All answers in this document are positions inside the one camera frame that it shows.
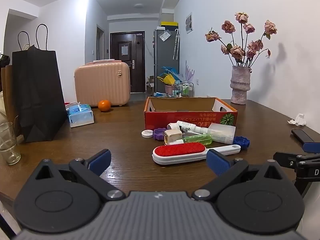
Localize blue tissue pack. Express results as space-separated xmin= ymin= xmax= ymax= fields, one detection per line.
xmin=65 ymin=102 xmax=95 ymax=128

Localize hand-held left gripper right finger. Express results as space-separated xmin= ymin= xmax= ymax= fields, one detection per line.
xmin=192 ymin=149 xmax=288 ymax=202

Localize dark brown entrance door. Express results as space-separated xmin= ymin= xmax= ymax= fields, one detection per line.
xmin=110 ymin=32 xmax=145 ymax=93

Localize yellow watering can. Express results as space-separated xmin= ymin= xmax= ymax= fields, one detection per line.
xmin=157 ymin=74 xmax=177 ymax=86

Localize brown paper bag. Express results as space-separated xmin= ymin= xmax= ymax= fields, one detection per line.
xmin=1 ymin=65 xmax=22 ymax=136

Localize grey refrigerator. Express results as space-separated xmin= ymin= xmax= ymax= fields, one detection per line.
xmin=153 ymin=29 xmax=180 ymax=94

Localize black phone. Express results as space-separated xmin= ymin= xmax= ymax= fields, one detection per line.
xmin=291 ymin=129 xmax=315 ymax=144

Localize clear drinking glass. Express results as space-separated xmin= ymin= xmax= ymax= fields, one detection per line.
xmin=0 ymin=122 xmax=22 ymax=165

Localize pink textured vase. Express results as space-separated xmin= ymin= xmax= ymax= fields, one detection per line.
xmin=230 ymin=65 xmax=251 ymax=105

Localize blue folding rack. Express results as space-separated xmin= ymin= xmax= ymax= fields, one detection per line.
xmin=157 ymin=66 xmax=182 ymax=81

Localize pink flower pot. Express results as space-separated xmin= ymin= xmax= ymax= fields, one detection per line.
xmin=164 ymin=84 xmax=177 ymax=96

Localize black paper bag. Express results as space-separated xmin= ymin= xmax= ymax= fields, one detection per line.
xmin=12 ymin=24 xmax=68 ymax=142

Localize dried pink roses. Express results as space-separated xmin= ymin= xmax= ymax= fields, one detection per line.
xmin=205 ymin=12 xmax=278 ymax=68

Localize cardboard boxes on floor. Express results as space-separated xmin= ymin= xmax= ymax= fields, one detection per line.
xmin=146 ymin=76 xmax=155 ymax=97

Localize pink suitcase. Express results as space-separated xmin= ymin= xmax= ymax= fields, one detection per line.
xmin=74 ymin=59 xmax=131 ymax=107

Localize red and white lint brush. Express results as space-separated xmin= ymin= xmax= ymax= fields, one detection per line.
xmin=152 ymin=143 xmax=241 ymax=166

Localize blue round lid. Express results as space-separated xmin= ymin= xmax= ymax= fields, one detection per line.
xmin=232 ymin=136 xmax=250 ymax=150

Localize orange fruit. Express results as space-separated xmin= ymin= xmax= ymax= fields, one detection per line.
xmin=98 ymin=100 xmax=111 ymax=112

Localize beige charger plug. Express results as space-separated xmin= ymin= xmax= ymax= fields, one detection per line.
xmin=163 ymin=129 xmax=183 ymax=145

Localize orange cardboard box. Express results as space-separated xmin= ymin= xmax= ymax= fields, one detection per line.
xmin=144 ymin=96 xmax=238 ymax=137

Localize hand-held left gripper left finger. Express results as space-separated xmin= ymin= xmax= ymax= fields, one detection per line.
xmin=27 ymin=149 xmax=126 ymax=201

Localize green spray bottle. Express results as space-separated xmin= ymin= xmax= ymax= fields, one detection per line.
xmin=166 ymin=134 xmax=212 ymax=146

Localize white tube bottle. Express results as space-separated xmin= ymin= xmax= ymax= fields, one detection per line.
xmin=167 ymin=121 xmax=208 ymax=134

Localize translucent plastic box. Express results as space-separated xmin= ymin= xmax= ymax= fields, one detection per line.
xmin=207 ymin=122 xmax=236 ymax=144

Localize wall picture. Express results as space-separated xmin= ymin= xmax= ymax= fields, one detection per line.
xmin=186 ymin=12 xmax=194 ymax=34

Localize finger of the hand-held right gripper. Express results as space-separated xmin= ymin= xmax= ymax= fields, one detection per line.
xmin=302 ymin=142 xmax=320 ymax=154
xmin=273 ymin=152 xmax=320 ymax=172

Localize purple round lid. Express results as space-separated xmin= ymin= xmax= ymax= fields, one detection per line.
xmin=153 ymin=128 xmax=167 ymax=140

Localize crumpled white tissue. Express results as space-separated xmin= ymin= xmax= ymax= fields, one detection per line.
xmin=287 ymin=114 xmax=307 ymax=127

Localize white folded umbrella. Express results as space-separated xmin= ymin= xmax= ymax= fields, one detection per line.
xmin=173 ymin=29 xmax=180 ymax=60

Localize side door frame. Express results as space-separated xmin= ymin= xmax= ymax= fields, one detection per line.
xmin=96 ymin=24 xmax=105 ymax=61

